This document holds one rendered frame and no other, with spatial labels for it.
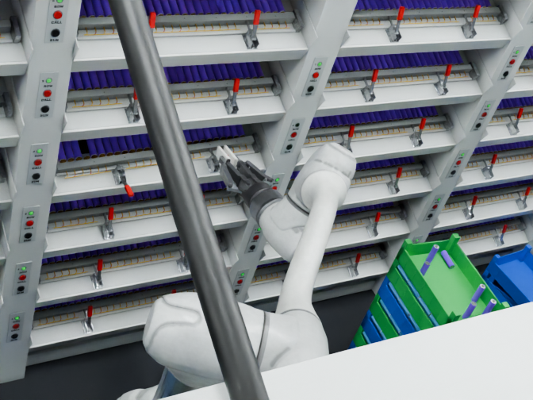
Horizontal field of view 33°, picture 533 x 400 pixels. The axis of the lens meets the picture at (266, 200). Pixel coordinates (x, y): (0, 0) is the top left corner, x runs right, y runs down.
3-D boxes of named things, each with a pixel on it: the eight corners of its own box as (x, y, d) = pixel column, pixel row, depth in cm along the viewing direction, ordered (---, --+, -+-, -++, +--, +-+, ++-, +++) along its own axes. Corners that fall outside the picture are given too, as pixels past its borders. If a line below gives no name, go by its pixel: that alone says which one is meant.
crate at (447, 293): (499, 324, 261) (511, 306, 256) (444, 333, 252) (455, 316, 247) (447, 251, 280) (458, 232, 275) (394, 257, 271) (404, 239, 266)
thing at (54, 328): (212, 313, 286) (228, 298, 275) (25, 352, 255) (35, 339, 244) (193, 255, 292) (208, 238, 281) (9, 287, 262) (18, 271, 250)
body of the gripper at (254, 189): (246, 217, 216) (228, 195, 223) (275, 212, 221) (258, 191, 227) (251, 191, 212) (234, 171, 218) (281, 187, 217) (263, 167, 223)
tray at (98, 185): (259, 175, 248) (274, 160, 241) (47, 204, 218) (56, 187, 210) (238, 113, 255) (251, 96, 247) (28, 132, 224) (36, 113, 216)
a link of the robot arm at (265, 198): (287, 228, 217) (275, 213, 221) (295, 198, 212) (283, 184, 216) (254, 233, 213) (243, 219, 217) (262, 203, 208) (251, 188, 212)
